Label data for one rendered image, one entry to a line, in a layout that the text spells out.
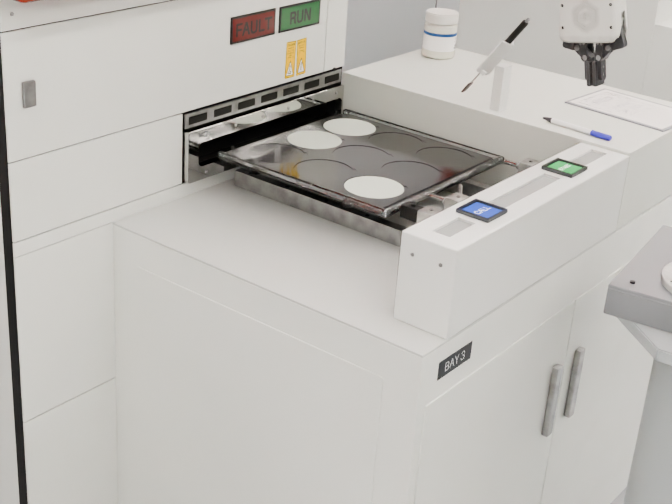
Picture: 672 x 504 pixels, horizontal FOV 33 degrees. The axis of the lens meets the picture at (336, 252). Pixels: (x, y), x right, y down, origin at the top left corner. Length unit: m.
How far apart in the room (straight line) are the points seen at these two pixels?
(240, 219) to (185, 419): 0.35
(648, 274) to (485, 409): 0.33
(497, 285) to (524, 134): 0.47
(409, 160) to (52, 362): 0.71
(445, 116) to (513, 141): 0.15
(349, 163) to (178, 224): 0.32
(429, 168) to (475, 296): 0.42
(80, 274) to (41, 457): 0.33
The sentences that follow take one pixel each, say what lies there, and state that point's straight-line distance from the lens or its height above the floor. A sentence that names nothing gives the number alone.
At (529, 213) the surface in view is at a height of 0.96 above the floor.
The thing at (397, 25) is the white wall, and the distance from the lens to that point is 5.18.
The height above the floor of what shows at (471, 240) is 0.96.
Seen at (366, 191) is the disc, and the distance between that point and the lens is 1.89.
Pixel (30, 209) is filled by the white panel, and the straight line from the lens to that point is 1.82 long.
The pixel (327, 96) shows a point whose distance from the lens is 2.28.
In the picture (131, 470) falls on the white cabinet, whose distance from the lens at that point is 2.16.
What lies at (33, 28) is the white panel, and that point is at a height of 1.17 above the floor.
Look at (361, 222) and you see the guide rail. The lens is 1.93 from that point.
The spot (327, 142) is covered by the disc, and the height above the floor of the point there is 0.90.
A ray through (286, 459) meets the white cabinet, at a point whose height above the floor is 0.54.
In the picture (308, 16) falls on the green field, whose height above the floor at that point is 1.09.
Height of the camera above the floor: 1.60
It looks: 25 degrees down
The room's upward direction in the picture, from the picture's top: 4 degrees clockwise
